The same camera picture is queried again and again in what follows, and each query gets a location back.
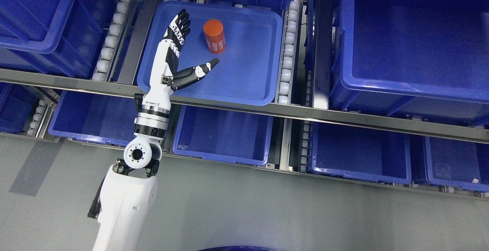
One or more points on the white roller track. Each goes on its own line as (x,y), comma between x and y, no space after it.
(113,44)
(287,65)

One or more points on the white roller track centre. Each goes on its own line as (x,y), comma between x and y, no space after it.
(287,65)

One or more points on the blue bin lower right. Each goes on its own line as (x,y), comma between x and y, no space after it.
(359,153)

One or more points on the white roller track left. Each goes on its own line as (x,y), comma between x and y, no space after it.
(113,44)

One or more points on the blue bin upper left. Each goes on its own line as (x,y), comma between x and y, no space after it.
(58,37)

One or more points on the orange cylindrical capacitor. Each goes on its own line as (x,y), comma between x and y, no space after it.
(214,32)

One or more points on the blue bin far left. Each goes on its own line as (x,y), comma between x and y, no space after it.
(16,103)

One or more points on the blue bin lower centre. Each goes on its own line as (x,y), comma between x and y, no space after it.
(223,136)

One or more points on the large blue bin right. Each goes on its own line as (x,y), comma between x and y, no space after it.
(413,58)

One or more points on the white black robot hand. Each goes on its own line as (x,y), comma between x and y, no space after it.
(165,78)

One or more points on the shallow blue tray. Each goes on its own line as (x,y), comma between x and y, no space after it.
(248,68)

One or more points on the blue bin lower left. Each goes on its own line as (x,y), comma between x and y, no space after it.
(94,118)

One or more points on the blue bin far right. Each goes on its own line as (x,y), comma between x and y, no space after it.
(456,163)

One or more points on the metal shelf rail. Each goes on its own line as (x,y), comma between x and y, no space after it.
(406,126)

